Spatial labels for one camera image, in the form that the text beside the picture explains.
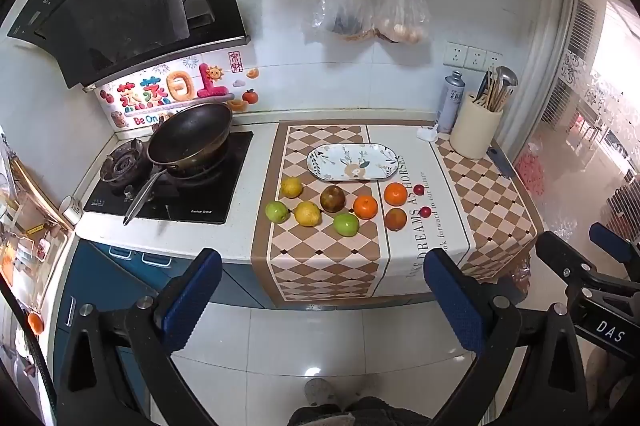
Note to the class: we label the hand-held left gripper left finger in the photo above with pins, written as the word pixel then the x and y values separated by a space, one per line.
pixel 192 301

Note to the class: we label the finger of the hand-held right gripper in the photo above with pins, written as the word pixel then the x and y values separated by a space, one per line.
pixel 610 241
pixel 567 263

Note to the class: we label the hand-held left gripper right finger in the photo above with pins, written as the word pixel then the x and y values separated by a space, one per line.
pixel 452 301

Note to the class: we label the small brown passion fruit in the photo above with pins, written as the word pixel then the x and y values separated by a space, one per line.
pixel 396 219

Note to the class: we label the orange tangerine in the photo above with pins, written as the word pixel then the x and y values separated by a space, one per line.
pixel 365 206
pixel 395 193

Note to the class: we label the green apple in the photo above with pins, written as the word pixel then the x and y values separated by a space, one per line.
pixel 277 211
pixel 346 223

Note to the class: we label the large yellow lemon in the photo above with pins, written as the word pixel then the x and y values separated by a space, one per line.
pixel 307 213

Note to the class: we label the large brown passion fruit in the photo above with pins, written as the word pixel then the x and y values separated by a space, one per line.
pixel 332 198

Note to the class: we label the patterned oval ceramic plate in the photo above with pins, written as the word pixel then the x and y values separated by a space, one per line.
pixel 352 162

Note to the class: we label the checkered brown table mat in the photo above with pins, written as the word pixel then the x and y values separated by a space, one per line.
pixel 440 226

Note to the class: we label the red mesh bag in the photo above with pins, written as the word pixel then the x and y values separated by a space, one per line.
pixel 529 168

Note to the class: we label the black glass gas stove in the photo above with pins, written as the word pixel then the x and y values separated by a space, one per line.
pixel 220 198

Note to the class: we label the person's dark trousers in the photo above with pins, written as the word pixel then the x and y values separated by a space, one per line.
pixel 365 412

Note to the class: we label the small white cup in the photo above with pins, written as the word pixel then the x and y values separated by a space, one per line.
pixel 71 210

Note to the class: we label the person's grey shoe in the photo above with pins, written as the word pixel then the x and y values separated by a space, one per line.
pixel 320 391

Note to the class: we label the orange round ornament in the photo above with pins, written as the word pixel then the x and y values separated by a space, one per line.
pixel 35 323

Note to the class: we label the cream utensil holder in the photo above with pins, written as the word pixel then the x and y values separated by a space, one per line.
pixel 474 131

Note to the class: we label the black wok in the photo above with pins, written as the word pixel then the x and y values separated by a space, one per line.
pixel 190 136

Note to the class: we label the bundle of chopsticks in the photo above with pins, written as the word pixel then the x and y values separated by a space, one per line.
pixel 495 93

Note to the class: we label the metal ladle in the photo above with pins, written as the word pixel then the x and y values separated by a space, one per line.
pixel 508 81

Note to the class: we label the grey spray can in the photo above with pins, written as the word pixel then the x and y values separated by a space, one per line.
pixel 450 103

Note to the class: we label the clear plastic bag with eggs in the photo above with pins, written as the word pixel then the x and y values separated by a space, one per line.
pixel 402 16

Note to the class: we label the colourful wall sticker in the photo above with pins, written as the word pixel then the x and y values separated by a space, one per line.
pixel 175 88

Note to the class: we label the white wall socket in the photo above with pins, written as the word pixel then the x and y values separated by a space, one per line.
pixel 475 57
pixel 494 61
pixel 456 54

